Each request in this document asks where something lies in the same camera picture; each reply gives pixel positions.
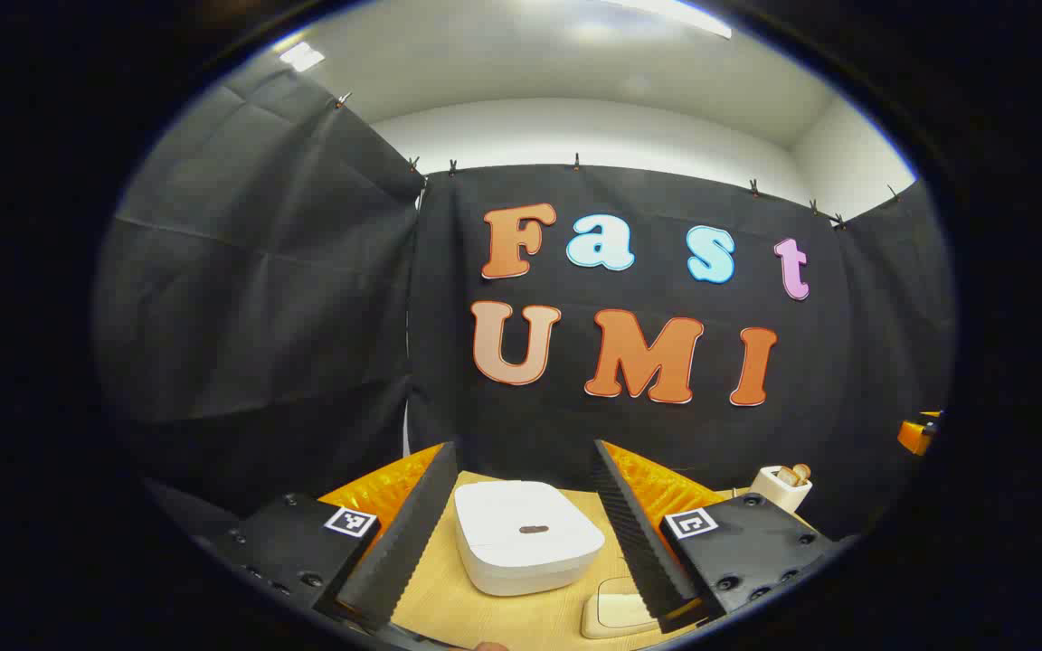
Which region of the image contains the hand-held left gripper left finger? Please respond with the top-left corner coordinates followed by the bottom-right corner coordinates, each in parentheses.
top-left (204, 441), bottom-right (460, 632)

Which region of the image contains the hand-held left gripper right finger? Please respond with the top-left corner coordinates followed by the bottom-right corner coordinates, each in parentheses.
top-left (592, 439), bottom-right (838, 634)

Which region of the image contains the white toaster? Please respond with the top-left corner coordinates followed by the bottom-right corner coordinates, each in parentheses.
top-left (750, 465), bottom-right (813, 514)

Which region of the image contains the white rice cooker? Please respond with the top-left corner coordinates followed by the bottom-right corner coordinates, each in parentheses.
top-left (454, 480), bottom-right (606, 597)

